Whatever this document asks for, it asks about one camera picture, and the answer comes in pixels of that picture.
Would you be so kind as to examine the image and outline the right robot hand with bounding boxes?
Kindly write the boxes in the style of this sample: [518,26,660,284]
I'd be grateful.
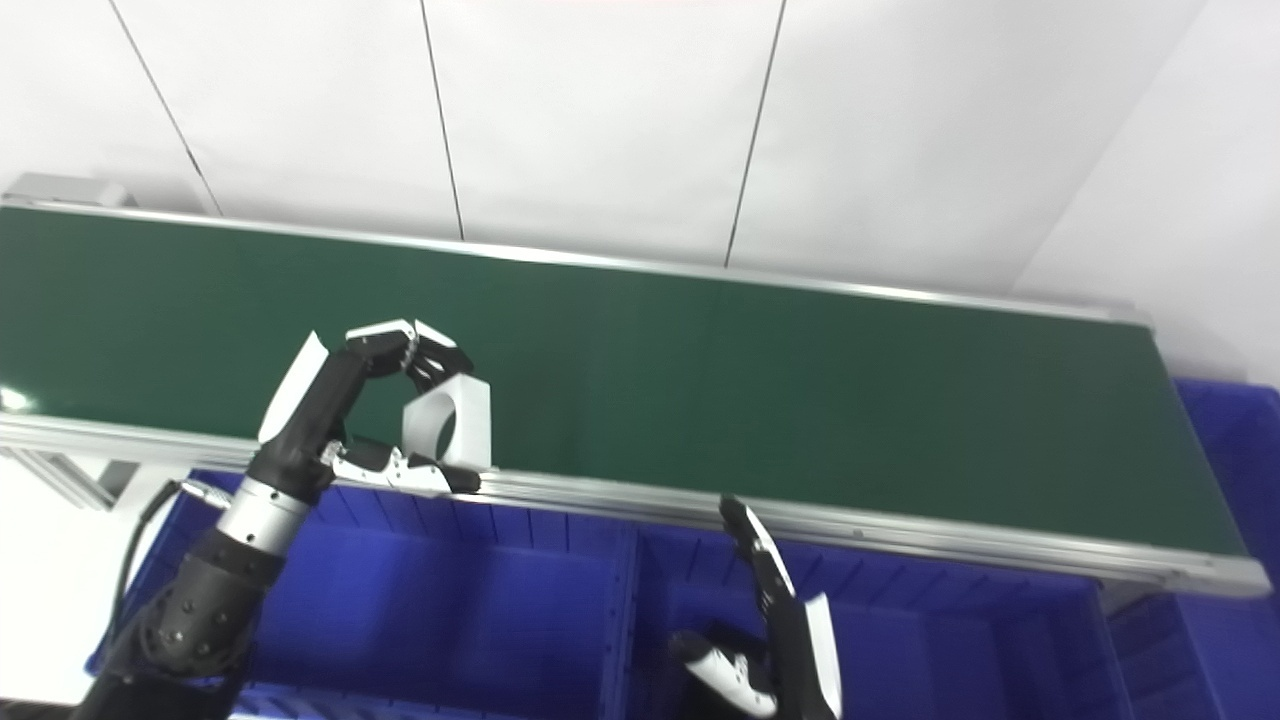
[670,497,843,720]

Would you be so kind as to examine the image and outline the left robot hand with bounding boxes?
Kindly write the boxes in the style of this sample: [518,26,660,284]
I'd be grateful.
[250,320,481,501]

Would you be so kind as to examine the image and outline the white block with round hole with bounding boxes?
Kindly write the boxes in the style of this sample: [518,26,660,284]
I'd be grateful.
[402,375,493,471]

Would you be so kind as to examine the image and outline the blue plastic bin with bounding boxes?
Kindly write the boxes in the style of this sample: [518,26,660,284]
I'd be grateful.
[1105,378,1280,720]
[625,525,1136,720]
[85,470,641,720]

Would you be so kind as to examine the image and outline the green conveyor belt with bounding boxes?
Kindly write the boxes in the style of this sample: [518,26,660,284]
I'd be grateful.
[0,195,1273,599]
[0,207,1246,558]

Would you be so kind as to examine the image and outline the grey motor housing box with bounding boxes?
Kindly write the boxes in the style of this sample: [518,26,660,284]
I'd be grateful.
[5,172,131,209]

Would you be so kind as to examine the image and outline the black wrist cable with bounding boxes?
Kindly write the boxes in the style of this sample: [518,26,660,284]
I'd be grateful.
[115,478,241,641]

